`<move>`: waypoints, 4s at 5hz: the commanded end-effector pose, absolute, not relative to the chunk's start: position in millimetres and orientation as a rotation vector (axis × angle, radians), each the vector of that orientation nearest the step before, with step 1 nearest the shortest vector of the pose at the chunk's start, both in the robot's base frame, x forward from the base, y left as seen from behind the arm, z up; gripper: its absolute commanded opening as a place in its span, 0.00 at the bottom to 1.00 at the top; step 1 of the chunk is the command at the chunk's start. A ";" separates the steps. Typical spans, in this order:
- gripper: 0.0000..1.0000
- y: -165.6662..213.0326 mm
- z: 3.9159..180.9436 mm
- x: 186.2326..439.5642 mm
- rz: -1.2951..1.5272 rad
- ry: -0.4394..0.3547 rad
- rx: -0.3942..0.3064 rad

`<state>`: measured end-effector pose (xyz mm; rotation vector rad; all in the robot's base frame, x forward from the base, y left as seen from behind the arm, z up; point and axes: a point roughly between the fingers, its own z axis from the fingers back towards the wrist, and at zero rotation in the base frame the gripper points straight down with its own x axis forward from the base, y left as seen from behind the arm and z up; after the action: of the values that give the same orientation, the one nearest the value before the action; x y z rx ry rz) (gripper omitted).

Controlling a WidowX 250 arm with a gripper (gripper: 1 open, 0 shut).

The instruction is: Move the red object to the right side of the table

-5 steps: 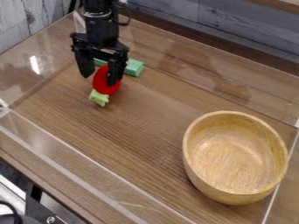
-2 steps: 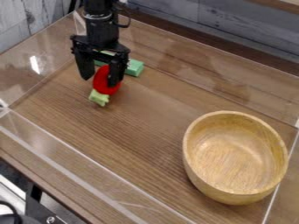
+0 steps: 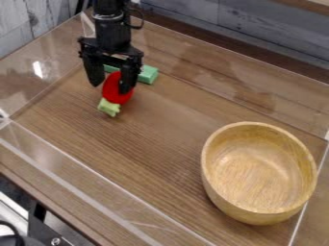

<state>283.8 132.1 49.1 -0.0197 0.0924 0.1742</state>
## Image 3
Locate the green rectangular foam block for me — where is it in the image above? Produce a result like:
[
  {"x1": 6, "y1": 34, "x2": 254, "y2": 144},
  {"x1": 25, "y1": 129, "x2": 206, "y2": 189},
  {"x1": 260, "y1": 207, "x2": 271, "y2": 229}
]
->
[{"x1": 104, "y1": 65, "x2": 157, "y2": 85}]

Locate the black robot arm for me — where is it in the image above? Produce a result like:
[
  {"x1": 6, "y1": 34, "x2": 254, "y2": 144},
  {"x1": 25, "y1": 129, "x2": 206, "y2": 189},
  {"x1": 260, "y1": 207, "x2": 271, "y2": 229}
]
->
[{"x1": 79, "y1": 0, "x2": 144, "y2": 94}]

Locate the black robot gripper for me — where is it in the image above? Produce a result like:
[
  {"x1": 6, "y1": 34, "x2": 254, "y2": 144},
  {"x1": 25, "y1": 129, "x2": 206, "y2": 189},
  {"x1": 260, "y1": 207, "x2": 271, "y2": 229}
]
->
[{"x1": 79, "y1": 37, "x2": 144, "y2": 94}]

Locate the clear acrylic tray wall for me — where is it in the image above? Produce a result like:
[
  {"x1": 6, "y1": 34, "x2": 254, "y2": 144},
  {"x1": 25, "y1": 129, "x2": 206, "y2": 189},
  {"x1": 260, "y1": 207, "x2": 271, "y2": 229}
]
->
[{"x1": 0, "y1": 15, "x2": 329, "y2": 246}]

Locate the clear acrylic corner bracket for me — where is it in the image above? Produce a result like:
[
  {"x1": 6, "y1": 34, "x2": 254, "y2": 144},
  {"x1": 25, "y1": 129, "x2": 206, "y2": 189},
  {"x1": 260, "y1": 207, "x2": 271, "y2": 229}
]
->
[{"x1": 80, "y1": 12, "x2": 95, "y2": 37}]

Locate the black cable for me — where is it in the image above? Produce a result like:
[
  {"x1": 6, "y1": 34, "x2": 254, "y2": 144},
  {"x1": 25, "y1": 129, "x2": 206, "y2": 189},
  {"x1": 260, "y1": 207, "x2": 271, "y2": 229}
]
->
[{"x1": 0, "y1": 219, "x2": 25, "y2": 246}]

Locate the red plush strawberry toy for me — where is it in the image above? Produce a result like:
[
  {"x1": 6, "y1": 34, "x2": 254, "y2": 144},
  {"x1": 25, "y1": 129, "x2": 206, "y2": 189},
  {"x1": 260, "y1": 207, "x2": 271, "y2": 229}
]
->
[{"x1": 97, "y1": 71, "x2": 133, "y2": 117}]

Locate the wooden bowl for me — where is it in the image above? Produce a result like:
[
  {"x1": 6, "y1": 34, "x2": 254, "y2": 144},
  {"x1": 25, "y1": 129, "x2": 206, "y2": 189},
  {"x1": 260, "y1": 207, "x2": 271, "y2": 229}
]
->
[{"x1": 200, "y1": 121, "x2": 317, "y2": 225}]

